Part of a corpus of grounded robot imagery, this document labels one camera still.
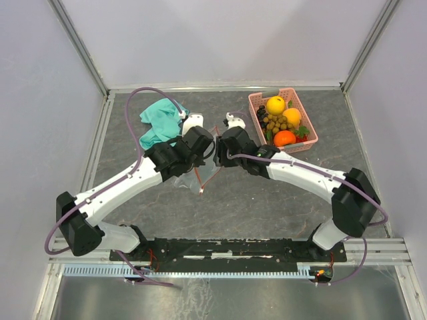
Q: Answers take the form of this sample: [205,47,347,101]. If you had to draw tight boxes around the clear zip top bag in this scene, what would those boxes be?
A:
[168,127,220,195]

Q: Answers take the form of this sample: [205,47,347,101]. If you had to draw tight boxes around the yellow lemon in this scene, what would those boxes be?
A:
[266,95,286,116]

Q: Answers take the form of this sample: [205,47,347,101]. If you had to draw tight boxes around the teal cloth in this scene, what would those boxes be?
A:
[139,98,189,150]

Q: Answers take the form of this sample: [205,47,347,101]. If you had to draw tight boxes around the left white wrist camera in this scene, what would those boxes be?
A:
[181,113,203,136]

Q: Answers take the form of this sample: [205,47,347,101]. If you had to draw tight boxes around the dark grape bunch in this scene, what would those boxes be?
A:
[256,105,269,129]

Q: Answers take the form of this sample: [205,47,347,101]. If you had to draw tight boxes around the yellow orange peach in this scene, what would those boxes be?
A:
[282,108,302,128]

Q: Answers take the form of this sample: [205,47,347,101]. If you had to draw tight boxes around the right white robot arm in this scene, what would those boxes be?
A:
[215,127,380,261]

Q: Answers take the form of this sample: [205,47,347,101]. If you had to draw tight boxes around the pink plastic basket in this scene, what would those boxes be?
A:
[248,87,318,153]

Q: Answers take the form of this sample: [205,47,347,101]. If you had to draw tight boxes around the brown longan bunch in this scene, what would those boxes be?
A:
[261,114,294,139]

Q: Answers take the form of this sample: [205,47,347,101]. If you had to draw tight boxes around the orange persimmon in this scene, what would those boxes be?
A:
[273,130,296,147]

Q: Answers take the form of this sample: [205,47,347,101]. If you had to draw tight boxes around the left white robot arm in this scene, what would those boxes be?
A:
[57,126,214,260]

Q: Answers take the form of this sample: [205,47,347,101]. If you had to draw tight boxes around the light blue cable duct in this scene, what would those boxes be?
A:
[62,263,315,279]

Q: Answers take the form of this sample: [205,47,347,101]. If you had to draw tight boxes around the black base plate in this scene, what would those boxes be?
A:
[109,238,347,272]

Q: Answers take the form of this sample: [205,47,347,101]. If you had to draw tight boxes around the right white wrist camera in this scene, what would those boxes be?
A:
[224,113,246,129]

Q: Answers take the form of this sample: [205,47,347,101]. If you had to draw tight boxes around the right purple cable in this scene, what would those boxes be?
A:
[226,111,390,285]

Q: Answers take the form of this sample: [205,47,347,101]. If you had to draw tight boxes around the red strawberries with leaves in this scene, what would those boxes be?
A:
[294,125,310,143]

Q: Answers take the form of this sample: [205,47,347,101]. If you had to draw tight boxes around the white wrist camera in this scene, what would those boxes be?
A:
[224,113,246,129]
[181,113,203,136]

